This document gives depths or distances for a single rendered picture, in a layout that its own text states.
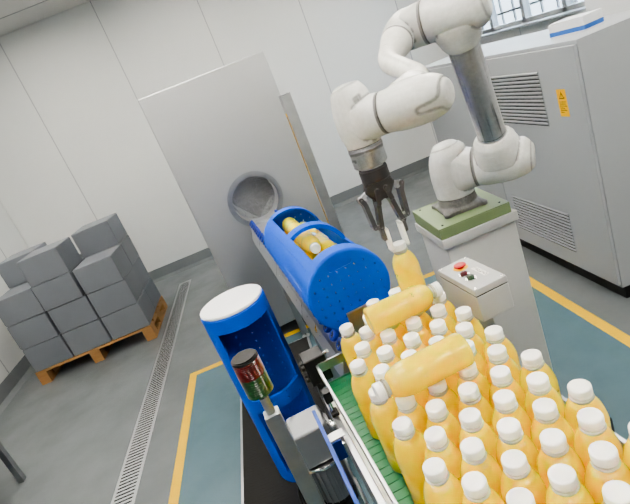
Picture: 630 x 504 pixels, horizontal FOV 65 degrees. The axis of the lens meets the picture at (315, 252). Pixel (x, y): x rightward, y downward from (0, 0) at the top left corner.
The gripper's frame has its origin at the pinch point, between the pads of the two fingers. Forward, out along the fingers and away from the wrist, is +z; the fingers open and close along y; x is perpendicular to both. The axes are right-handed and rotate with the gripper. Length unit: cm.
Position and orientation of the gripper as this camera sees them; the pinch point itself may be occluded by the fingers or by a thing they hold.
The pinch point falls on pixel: (395, 236)
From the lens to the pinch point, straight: 136.4
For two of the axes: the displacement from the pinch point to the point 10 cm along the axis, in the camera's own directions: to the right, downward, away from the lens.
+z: 3.6, 8.8, 3.2
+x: 2.5, 2.4, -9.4
